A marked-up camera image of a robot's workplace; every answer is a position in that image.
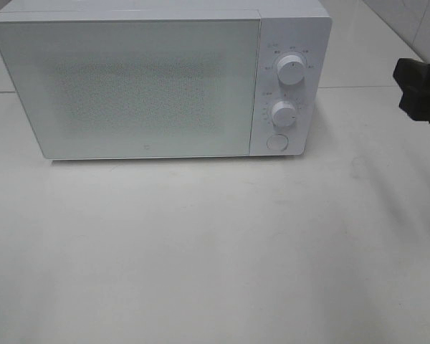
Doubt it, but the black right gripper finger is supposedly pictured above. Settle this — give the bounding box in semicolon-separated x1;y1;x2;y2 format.
393;58;430;92
399;90;430;123

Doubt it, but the white timer knob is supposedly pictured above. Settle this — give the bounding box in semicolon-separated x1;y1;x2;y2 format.
271;101;297;128

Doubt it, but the round white door button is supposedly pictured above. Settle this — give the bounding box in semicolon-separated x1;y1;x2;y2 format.
267;134;289;151

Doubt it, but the white microwave door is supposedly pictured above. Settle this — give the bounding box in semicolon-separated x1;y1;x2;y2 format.
0;20;259;160

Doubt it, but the upper white power knob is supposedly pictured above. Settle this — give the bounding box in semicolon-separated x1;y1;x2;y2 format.
276;52;306;86

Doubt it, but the white microwave oven body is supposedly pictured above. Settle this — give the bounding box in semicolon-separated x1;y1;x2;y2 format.
0;1;332;159

